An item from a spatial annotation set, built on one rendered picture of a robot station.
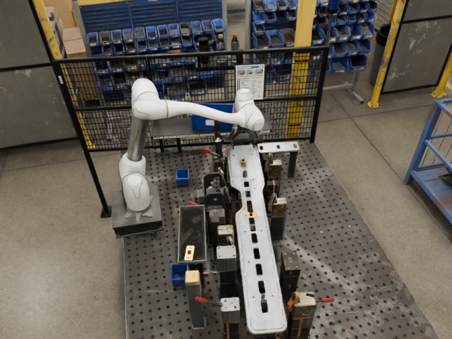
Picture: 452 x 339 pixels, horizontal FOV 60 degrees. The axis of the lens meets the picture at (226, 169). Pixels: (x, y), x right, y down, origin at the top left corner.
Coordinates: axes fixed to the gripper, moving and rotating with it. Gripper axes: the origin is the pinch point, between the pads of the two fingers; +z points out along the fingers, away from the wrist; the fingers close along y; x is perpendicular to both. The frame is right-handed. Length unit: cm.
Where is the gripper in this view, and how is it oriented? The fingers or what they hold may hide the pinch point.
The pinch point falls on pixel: (243, 146)
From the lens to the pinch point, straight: 256.5
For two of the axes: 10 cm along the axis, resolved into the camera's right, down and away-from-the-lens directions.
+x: -0.7, -6.7, 7.4
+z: 0.2, 7.4, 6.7
